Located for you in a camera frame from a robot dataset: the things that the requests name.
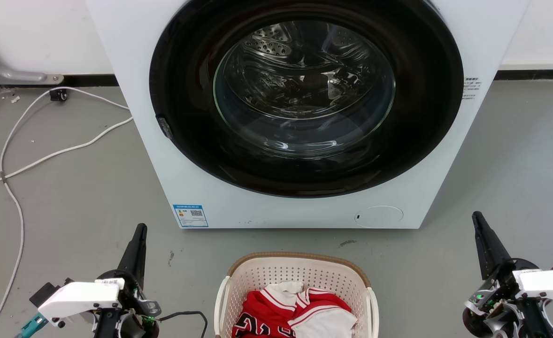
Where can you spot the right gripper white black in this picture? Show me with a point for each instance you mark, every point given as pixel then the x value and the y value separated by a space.
pixel 537 284

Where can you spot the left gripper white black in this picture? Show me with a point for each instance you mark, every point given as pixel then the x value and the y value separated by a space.
pixel 81 296

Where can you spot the cream plastic laundry basket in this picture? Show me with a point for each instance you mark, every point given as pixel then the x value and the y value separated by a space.
pixel 300 274

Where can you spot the blue energy label sticker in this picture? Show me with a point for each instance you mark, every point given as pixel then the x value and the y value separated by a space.
pixel 190 215

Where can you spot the round white filter cover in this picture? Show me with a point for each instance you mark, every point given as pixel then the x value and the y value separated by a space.
pixel 379 217

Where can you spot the red and white jersey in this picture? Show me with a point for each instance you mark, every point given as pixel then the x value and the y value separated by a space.
pixel 267 312

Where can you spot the black round washer door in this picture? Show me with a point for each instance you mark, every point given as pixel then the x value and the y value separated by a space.
pixel 187 117

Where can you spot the small printed text sticker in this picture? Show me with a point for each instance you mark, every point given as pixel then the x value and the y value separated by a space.
pixel 471 88

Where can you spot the white garment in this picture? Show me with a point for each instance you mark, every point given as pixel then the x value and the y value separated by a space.
pixel 326 324

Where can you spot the white front-load washing machine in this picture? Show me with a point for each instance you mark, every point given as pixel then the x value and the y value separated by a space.
pixel 131 56

